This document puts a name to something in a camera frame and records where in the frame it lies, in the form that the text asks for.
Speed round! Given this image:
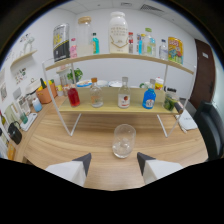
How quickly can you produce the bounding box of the black bag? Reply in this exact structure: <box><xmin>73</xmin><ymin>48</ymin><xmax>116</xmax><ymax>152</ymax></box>
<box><xmin>7</xmin><ymin>121</ymin><xmax>24</xmax><ymax>145</ymax></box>

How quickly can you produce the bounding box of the yellow printed can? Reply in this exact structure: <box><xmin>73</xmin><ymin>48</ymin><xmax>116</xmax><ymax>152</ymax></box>
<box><xmin>167</xmin><ymin>36</ymin><xmax>184</xmax><ymax>65</ymax></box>

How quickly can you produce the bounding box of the blue liquid bottle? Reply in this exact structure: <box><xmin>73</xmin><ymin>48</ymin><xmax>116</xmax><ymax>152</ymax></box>
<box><xmin>142</xmin><ymin>78</ymin><xmax>157</xmax><ymax>110</ymax></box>

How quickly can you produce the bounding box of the green mug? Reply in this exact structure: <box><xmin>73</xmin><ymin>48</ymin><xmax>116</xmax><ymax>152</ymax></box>
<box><xmin>139</xmin><ymin>81</ymin><xmax>151</xmax><ymax>90</ymax></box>

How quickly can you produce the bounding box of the white frame wooden shelf rack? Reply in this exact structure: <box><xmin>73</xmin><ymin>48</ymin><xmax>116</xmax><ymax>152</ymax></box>
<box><xmin>41</xmin><ymin>52</ymin><xmax>196</xmax><ymax>138</ymax></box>

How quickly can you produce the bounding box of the white pot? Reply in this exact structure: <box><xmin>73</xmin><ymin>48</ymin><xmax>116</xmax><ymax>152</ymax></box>
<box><xmin>25</xmin><ymin>77</ymin><xmax>42</xmax><ymax>96</ymax></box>

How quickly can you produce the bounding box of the clear bottle green cap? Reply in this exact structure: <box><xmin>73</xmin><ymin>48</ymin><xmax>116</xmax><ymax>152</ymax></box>
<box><xmin>143</xmin><ymin>27</ymin><xmax>157</xmax><ymax>58</ymax></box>

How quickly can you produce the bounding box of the clear bottle grey cap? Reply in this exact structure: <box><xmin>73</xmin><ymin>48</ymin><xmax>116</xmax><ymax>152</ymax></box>
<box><xmin>117</xmin><ymin>76</ymin><xmax>132</xmax><ymax>109</ymax></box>

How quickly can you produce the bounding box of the glass jar of limes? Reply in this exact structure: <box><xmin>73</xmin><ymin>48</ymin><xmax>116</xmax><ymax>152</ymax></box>
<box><xmin>162</xmin><ymin>89</ymin><xmax>180</xmax><ymax>112</ymax></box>

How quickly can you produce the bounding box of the clear bottle orange cap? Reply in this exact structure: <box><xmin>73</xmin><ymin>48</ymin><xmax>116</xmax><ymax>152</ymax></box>
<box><xmin>89</xmin><ymin>77</ymin><xmax>104</xmax><ymax>109</ymax></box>

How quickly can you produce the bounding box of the white notebook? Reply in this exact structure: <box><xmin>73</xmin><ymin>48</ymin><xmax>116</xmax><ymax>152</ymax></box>
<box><xmin>177</xmin><ymin>109</ymin><xmax>200</xmax><ymax>132</ymax></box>

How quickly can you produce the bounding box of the black chair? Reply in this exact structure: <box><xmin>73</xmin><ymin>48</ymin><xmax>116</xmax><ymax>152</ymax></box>
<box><xmin>193</xmin><ymin>101</ymin><xmax>224</xmax><ymax>162</ymax></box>

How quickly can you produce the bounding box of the small pink bottle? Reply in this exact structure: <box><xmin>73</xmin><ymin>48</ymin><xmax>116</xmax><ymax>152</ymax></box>
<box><xmin>69</xmin><ymin>37</ymin><xmax>78</xmax><ymax>60</ymax></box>

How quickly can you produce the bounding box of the red liquid bottle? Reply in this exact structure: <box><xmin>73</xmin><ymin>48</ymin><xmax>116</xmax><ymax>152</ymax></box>
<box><xmin>67</xmin><ymin>83</ymin><xmax>81</xmax><ymax>108</ymax></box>

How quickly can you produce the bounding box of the green potted plant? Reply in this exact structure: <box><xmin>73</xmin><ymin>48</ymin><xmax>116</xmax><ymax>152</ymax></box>
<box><xmin>66</xmin><ymin>67</ymin><xmax>84</xmax><ymax>83</ymax></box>

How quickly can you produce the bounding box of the light blue small bottle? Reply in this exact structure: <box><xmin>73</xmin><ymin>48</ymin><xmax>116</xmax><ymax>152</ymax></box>
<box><xmin>135</xmin><ymin>33</ymin><xmax>144</xmax><ymax>56</ymax></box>

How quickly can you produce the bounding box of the ceiling air vent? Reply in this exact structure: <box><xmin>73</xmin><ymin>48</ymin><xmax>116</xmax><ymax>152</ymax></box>
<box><xmin>139</xmin><ymin>3</ymin><xmax>165</xmax><ymax>14</ymax></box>

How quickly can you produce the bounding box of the clear drinking glass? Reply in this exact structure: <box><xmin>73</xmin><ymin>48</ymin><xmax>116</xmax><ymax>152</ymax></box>
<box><xmin>111</xmin><ymin>123</ymin><xmax>137</xmax><ymax>159</ymax></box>

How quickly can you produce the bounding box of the glass jar cork lid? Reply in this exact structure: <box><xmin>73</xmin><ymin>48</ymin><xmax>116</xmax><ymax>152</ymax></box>
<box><xmin>76</xmin><ymin>16</ymin><xmax>95</xmax><ymax>57</ymax></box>

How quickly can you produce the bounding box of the white figurine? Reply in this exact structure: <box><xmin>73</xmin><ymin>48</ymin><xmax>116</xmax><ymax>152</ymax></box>
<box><xmin>19</xmin><ymin>32</ymin><xmax>36</xmax><ymax>56</ymax></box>

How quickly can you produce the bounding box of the brown door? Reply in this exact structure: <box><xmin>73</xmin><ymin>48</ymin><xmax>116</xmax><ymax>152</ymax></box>
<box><xmin>189</xmin><ymin>38</ymin><xmax>213</xmax><ymax>110</ymax></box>

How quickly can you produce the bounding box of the small clear bottle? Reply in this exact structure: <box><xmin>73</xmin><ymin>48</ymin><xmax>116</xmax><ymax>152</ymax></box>
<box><xmin>158</xmin><ymin>38</ymin><xmax>169</xmax><ymax>61</ymax></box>

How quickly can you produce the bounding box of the white tray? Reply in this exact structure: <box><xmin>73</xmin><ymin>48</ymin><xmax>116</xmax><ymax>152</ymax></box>
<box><xmin>19</xmin><ymin>112</ymin><xmax>39</xmax><ymax>133</ymax></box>

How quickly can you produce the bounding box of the blue and white bottle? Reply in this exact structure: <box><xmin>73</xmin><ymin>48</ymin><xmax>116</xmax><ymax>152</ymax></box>
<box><xmin>31</xmin><ymin>97</ymin><xmax>44</xmax><ymax>113</ymax></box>

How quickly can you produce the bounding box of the soda water can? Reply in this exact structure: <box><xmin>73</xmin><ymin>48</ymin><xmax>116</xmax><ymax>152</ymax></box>
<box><xmin>52</xmin><ymin>22</ymin><xmax>71</xmax><ymax>63</ymax></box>

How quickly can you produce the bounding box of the teal liquid bottle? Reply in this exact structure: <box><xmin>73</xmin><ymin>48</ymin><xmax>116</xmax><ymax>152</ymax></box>
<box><xmin>91</xmin><ymin>32</ymin><xmax>101</xmax><ymax>55</ymax></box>

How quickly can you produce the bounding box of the wooden wall shelf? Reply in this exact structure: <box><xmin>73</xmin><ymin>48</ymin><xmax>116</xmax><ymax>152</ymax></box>
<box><xmin>9</xmin><ymin>49</ymin><xmax>39</xmax><ymax>69</ymax></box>

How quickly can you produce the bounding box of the large white bottle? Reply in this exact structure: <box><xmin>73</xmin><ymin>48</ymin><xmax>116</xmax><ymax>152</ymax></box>
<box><xmin>108</xmin><ymin>11</ymin><xmax>130</xmax><ymax>54</ymax></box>

